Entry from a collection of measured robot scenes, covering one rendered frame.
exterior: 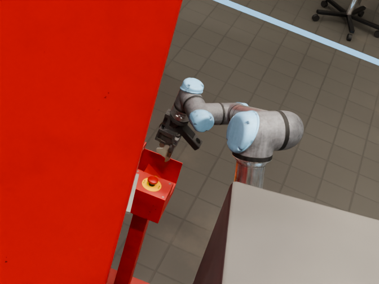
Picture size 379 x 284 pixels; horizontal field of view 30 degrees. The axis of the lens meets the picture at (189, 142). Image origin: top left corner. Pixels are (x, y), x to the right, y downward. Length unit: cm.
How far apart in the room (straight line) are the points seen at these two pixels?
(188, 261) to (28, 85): 282
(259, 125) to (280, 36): 363
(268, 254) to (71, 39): 31
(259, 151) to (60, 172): 130
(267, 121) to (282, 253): 124
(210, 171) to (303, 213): 316
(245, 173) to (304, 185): 214
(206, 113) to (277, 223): 155
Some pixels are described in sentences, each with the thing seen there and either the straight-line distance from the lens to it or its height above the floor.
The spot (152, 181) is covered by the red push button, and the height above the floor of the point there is 81.
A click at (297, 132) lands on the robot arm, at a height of 136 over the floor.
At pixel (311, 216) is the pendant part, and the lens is 83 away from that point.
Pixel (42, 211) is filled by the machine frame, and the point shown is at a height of 193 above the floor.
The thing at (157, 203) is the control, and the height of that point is 75.
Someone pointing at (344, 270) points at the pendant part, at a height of 195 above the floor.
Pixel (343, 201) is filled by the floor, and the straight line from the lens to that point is 417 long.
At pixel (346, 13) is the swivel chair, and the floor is 10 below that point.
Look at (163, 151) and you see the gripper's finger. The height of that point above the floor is 88.
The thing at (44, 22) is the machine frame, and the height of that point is 215.
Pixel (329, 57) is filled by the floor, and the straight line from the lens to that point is 555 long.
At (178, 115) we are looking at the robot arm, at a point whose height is 107.
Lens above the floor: 247
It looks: 37 degrees down
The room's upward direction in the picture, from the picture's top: 18 degrees clockwise
